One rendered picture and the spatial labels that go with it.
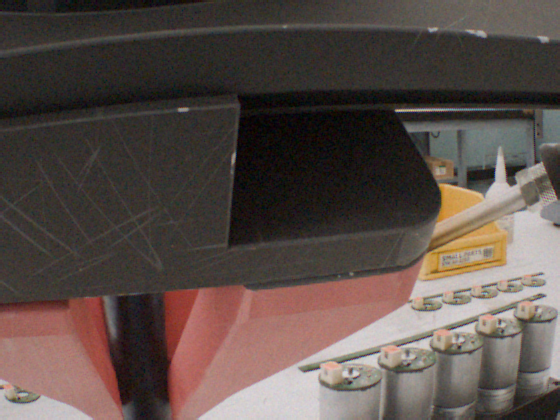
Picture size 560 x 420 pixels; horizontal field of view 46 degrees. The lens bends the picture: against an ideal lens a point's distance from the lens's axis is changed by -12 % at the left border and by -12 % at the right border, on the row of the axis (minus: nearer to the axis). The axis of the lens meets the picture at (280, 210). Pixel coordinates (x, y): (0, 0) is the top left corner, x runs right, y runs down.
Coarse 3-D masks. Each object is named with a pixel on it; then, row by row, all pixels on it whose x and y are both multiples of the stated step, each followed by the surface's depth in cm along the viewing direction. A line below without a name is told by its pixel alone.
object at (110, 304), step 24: (120, 312) 11; (144, 312) 11; (120, 336) 12; (144, 336) 12; (120, 360) 12; (144, 360) 12; (120, 384) 13; (144, 384) 13; (144, 408) 13; (168, 408) 14
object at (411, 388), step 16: (432, 368) 28; (384, 384) 28; (400, 384) 28; (416, 384) 28; (432, 384) 28; (384, 400) 28; (400, 400) 28; (416, 400) 28; (384, 416) 28; (400, 416) 28; (416, 416) 28
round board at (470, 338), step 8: (464, 336) 31; (472, 336) 30; (432, 344) 30; (456, 344) 29; (464, 344) 30; (472, 344) 29; (480, 344) 29; (440, 352) 29; (448, 352) 29; (456, 352) 29; (464, 352) 29
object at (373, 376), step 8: (344, 368) 28; (360, 368) 28; (368, 368) 28; (376, 368) 28; (320, 376) 28; (360, 376) 27; (368, 376) 27; (376, 376) 27; (328, 384) 27; (336, 384) 27; (344, 384) 27; (352, 384) 27; (360, 384) 26; (368, 384) 26; (376, 384) 27
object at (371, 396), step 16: (336, 368) 28; (320, 384) 27; (320, 400) 27; (336, 400) 27; (352, 400) 26; (368, 400) 27; (320, 416) 28; (336, 416) 27; (352, 416) 27; (368, 416) 27
